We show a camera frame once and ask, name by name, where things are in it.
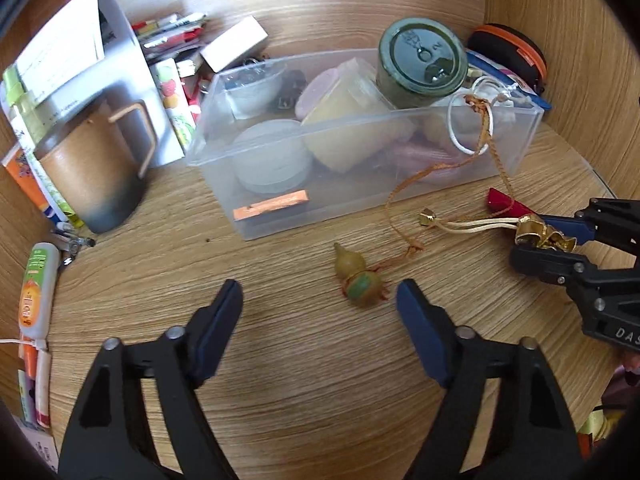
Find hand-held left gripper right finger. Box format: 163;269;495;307
396;279;586;480

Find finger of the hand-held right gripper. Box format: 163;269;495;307
540;199;640;256
509;245;601;288

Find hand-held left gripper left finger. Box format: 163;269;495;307
59;279;245;480

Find red pouch with gold charm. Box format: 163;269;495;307
417;187;581;253

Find gourd charm with orange cord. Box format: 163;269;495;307
332;77;516;311

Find white drawstring pouch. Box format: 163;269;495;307
420;75;531;151

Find clear plastic storage box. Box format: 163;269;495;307
186;49;545;242

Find white round container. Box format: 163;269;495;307
234;119;314;196

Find cream clear jar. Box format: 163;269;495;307
301;57;417;176

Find dark green spray bottle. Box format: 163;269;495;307
375;16;471;109

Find wooden desktop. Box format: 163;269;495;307
0;10;621;480

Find small metal tools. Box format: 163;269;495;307
50;227;97;271

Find blue pencil case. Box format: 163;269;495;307
465;49;553;113

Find small white tube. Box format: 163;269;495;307
17;340;53;431

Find brown mug with lid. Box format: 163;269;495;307
32;97;156;235

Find black orange zip case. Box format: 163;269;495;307
467;23;548;96

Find fruit print carton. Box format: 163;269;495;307
150;57;198;151

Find white ceramic bowl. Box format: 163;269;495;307
222;67;286;121

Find dark grey small item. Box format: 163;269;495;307
274;69;307;111

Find black binder clips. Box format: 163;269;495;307
240;55;273;81

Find white metal bookend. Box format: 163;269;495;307
97;0;188;168

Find small white cardboard box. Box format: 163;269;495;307
200;15;269;73

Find light green bottle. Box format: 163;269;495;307
2;67;48;151

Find white paper sheet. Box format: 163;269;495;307
15;0;106;106

